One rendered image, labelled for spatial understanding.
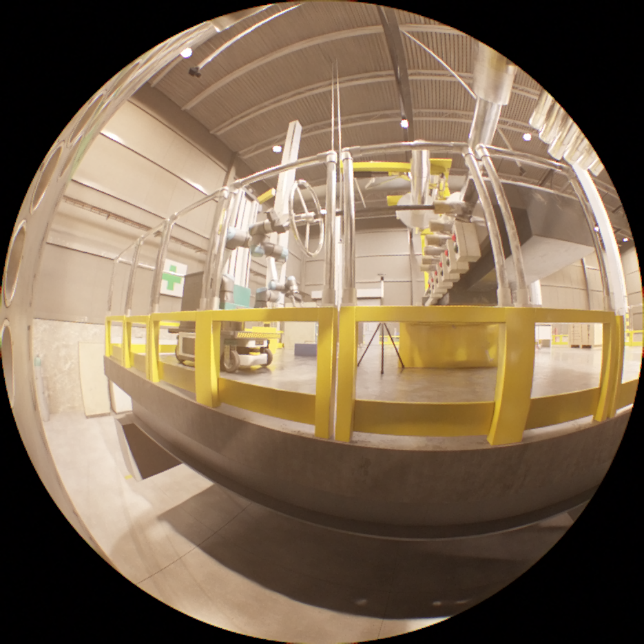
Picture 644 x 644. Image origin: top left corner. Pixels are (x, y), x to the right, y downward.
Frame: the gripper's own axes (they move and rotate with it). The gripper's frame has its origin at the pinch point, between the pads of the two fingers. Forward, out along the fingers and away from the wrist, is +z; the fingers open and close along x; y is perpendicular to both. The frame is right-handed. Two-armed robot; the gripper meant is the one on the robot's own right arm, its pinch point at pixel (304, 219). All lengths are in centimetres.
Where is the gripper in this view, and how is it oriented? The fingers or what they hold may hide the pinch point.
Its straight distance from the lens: 108.6
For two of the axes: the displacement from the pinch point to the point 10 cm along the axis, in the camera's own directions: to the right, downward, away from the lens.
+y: 2.8, 5.9, 7.6
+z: 9.4, 0.1, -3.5
